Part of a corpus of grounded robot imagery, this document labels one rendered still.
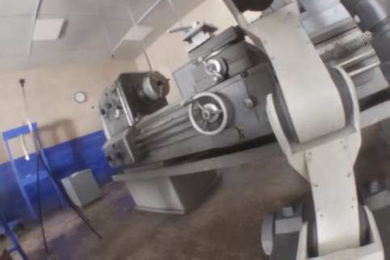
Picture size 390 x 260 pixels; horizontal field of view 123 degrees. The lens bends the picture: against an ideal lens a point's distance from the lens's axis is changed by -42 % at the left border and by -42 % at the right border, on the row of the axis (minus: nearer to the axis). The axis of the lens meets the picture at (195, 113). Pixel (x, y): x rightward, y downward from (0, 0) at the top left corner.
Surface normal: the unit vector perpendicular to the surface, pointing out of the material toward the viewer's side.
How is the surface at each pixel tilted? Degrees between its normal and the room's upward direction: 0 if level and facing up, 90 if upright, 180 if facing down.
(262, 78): 90
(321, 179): 71
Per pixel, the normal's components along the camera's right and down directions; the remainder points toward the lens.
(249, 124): -0.55, 0.22
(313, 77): -0.63, -0.36
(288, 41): -0.61, -0.15
